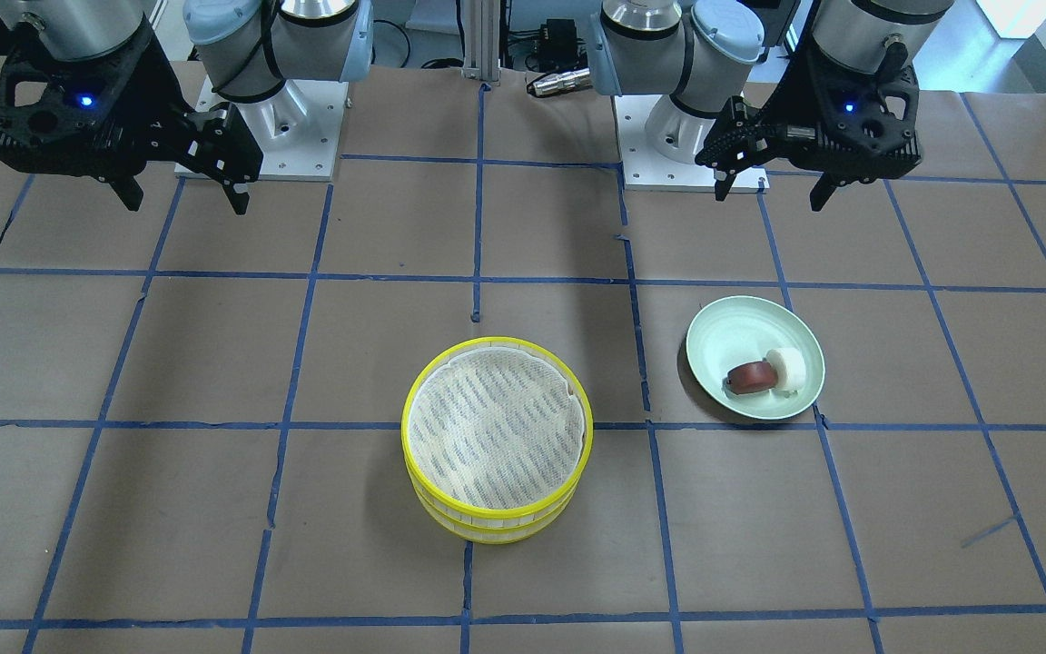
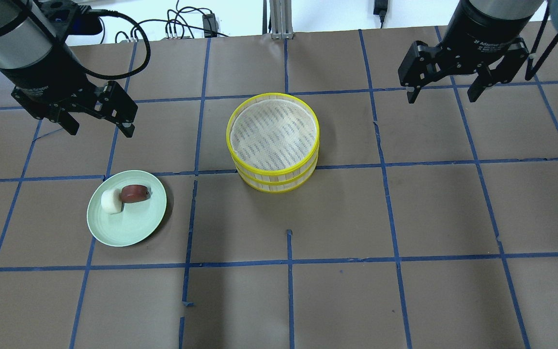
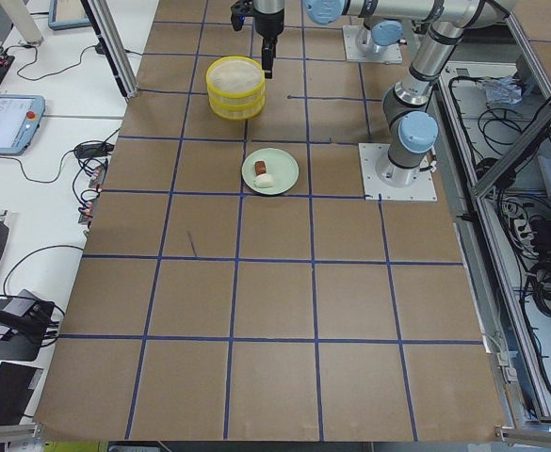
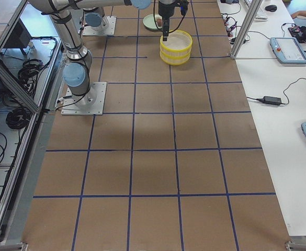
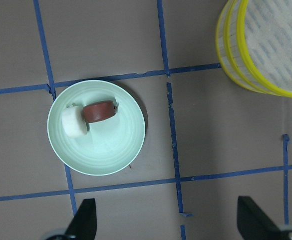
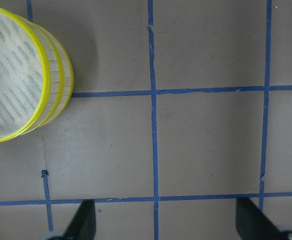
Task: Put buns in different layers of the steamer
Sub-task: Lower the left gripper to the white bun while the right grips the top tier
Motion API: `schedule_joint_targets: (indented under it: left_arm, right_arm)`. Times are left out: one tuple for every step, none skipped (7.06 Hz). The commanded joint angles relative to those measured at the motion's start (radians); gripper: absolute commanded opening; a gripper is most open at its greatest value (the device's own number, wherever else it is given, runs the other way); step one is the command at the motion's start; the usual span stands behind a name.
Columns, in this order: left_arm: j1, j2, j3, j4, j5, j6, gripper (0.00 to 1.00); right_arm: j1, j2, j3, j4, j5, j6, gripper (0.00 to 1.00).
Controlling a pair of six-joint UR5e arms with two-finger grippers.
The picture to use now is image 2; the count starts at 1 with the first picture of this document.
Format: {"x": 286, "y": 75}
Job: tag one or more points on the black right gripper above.
{"x": 483, "y": 34}

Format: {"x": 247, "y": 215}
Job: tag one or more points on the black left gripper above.
{"x": 36, "y": 73}

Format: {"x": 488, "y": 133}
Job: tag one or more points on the brown bun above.
{"x": 134, "y": 194}

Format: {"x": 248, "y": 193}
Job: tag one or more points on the white steamed bun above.
{"x": 110, "y": 201}

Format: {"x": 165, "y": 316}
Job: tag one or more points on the yellow top steamer layer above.
{"x": 273, "y": 134}

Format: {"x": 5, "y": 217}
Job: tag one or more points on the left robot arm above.
{"x": 27, "y": 37}

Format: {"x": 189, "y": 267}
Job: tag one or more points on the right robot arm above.
{"x": 482, "y": 38}

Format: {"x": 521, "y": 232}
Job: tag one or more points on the black power adapter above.
{"x": 380, "y": 9}

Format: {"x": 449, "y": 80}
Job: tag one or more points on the light green plate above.
{"x": 137, "y": 220}

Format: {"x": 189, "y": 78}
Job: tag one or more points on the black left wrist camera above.
{"x": 69, "y": 18}

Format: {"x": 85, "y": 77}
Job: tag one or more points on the aluminium frame post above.
{"x": 280, "y": 15}

